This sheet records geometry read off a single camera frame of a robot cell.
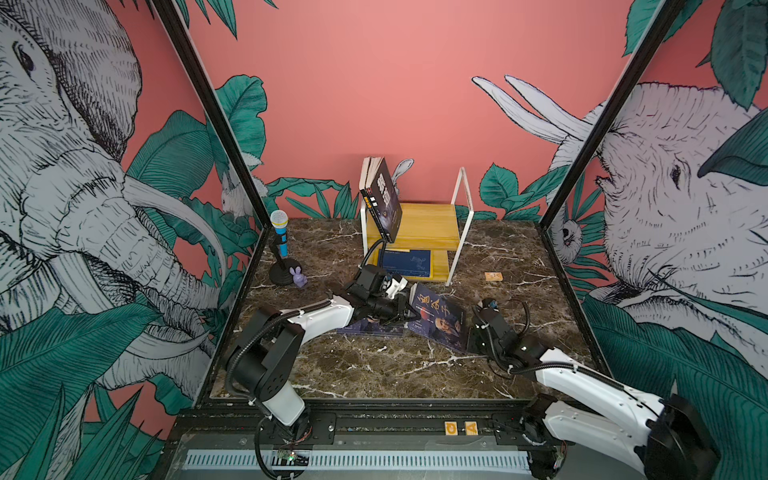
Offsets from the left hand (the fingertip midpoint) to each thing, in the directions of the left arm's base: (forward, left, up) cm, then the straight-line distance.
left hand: (421, 315), depth 81 cm
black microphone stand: (+23, +46, -10) cm, 52 cm away
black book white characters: (+26, +10, +19) cm, 33 cm away
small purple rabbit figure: (+19, +39, -9) cm, 44 cm away
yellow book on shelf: (+26, -10, -10) cm, 29 cm away
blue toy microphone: (+27, +41, +11) cm, 50 cm away
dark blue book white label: (+23, 0, -7) cm, 24 cm away
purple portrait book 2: (+1, -6, -6) cm, 9 cm away
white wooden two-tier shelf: (+21, -4, +8) cm, 23 cm away
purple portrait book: (+2, +15, -12) cm, 19 cm away
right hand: (-3, -12, -6) cm, 14 cm away
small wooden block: (+20, -29, -12) cm, 37 cm away
